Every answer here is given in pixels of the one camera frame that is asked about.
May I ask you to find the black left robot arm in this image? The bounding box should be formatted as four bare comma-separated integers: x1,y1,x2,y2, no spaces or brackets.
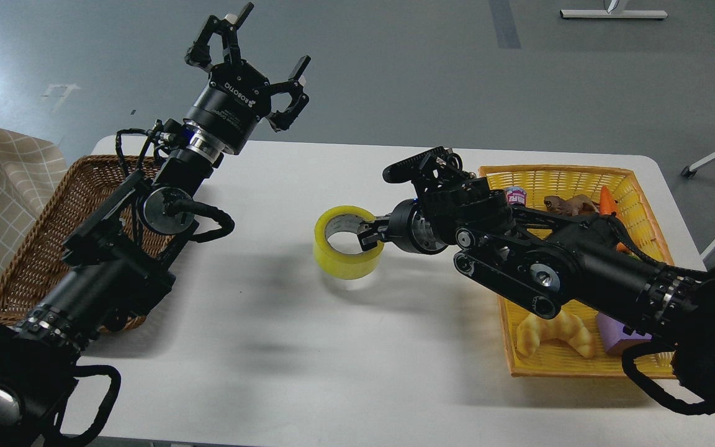
0,2,310,446

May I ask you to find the yellow tape roll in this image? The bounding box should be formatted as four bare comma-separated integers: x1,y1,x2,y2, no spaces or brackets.
312,205,385,280

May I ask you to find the pink drink can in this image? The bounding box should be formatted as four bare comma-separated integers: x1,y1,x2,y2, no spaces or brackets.
504,186,528,207

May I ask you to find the purple foam block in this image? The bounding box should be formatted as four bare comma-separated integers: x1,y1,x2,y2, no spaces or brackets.
595,312,652,357

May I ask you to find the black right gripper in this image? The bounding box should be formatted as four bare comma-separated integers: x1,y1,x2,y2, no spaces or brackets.
357,199,448,255

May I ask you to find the white stand base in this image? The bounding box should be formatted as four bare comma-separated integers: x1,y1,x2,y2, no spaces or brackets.
559,9,669,20

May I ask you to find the toy carrot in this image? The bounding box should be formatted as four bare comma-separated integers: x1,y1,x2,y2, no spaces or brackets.
599,186,633,256

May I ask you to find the brown wicker basket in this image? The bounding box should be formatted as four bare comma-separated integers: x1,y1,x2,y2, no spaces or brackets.
0,155,169,333

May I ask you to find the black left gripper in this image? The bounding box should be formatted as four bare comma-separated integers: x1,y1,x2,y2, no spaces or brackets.
182,2,312,156

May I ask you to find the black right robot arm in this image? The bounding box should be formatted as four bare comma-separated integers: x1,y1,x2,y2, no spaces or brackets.
357,147,715,415

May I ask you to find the toy croissant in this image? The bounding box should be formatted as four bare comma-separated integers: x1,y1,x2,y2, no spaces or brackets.
516,311,598,359

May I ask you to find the yellow plastic basket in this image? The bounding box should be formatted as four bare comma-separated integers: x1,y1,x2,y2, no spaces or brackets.
479,165,673,378

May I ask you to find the brown toy animal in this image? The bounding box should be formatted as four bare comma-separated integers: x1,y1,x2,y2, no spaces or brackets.
544,194,599,216

